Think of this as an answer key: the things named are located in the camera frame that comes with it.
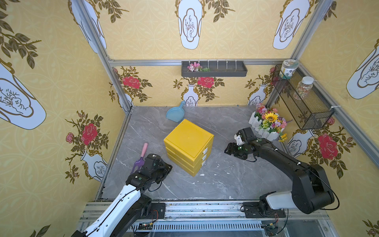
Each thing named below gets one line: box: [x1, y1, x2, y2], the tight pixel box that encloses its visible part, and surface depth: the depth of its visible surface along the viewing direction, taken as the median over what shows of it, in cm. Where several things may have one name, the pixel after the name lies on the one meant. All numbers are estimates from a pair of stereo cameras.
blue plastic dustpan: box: [165, 100, 186, 123], surface depth 120 cm
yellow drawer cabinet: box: [163, 118, 215, 178], surface depth 78 cm
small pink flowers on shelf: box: [187, 61, 210, 73], surface depth 89 cm
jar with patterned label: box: [279, 58, 300, 80], surface depth 87 cm
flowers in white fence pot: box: [248, 103, 288, 143], surface depth 94 cm
